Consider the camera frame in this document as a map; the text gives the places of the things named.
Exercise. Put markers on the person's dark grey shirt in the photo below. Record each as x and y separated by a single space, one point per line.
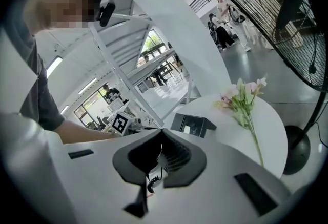
43 105

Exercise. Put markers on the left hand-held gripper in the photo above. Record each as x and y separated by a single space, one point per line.
119 123

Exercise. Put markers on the white ceiling tube light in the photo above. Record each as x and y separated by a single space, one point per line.
87 85
54 66
64 109

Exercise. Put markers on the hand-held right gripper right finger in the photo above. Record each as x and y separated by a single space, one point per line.
197 164

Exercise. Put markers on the white metal shelving rack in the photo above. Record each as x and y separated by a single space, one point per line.
159 94

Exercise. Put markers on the black tray on table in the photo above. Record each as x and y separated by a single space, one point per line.
176 121

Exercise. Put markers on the person's head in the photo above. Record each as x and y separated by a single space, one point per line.
69 5

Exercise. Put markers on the pink and white artificial flowers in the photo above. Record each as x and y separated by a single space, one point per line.
242 105

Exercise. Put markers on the black head-worn camera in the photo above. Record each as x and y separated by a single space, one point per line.
106 14

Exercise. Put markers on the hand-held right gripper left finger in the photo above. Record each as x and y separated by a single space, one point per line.
123 164

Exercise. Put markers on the person's left forearm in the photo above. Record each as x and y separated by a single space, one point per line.
84 133

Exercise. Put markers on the large black floor fan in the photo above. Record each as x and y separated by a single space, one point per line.
297 151

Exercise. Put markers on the round white side table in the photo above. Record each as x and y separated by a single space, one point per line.
269 125

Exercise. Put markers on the dark-framed window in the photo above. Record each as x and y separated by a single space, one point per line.
89 107

